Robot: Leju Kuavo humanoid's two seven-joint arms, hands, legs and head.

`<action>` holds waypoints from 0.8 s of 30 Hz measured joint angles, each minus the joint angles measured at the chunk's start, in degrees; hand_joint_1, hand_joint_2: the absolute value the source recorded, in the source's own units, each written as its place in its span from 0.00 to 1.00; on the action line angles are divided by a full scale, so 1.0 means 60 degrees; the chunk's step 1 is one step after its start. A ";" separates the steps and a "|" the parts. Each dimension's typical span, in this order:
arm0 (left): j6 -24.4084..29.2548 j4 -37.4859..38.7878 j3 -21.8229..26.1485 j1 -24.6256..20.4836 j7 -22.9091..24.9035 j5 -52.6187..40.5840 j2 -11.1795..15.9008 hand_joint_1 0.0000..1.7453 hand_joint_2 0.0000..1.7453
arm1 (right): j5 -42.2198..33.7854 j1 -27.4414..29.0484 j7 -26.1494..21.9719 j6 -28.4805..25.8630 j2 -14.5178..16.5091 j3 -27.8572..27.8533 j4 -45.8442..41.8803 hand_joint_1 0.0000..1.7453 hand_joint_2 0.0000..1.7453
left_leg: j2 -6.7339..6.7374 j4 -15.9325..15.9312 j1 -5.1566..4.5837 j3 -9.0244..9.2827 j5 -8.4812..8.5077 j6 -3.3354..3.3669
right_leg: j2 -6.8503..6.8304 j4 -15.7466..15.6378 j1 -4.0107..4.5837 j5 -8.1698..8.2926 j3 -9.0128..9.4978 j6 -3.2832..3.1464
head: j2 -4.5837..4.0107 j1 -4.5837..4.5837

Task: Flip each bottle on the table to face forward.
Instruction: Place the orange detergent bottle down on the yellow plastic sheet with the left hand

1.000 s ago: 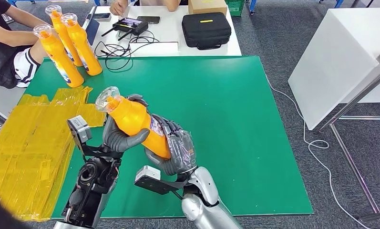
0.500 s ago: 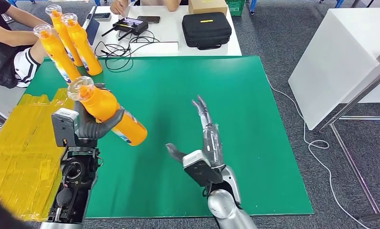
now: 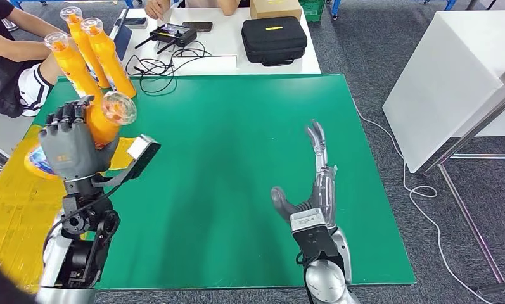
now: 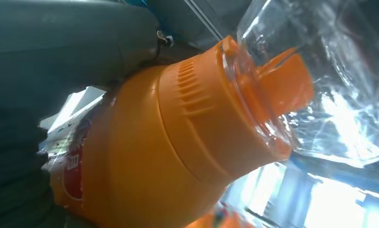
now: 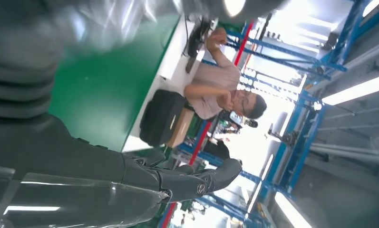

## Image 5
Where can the blue metal rack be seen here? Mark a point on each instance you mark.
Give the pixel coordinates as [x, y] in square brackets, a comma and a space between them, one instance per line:
[302, 132]

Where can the green plastic crate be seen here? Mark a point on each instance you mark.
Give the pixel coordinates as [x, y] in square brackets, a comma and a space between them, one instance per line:
[194, 126]

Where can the red metal bar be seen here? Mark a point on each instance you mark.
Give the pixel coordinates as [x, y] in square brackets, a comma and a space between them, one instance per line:
[200, 141]

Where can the cardboard box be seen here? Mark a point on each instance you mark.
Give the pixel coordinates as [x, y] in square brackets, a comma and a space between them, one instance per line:
[181, 129]

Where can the white table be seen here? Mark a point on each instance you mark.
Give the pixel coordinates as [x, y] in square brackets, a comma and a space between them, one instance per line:
[173, 69]

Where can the green table mat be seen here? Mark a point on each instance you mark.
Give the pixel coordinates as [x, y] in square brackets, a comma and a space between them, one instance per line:
[98, 94]

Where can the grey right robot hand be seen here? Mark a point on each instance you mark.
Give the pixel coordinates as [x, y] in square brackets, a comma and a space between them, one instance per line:
[66, 176]

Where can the ceiling light tube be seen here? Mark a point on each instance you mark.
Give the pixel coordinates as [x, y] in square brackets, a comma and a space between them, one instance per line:
[291, 210]
[356, 89]

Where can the black carrying case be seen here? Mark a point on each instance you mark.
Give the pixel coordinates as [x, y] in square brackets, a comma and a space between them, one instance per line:
[161, 116]

